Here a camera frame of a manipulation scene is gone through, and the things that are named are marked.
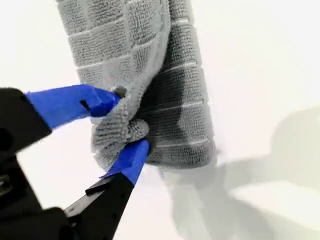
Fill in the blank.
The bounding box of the grey striped towel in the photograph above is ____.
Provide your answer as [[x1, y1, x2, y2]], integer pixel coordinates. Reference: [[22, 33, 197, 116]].
[[56, 0, 218, 171]]

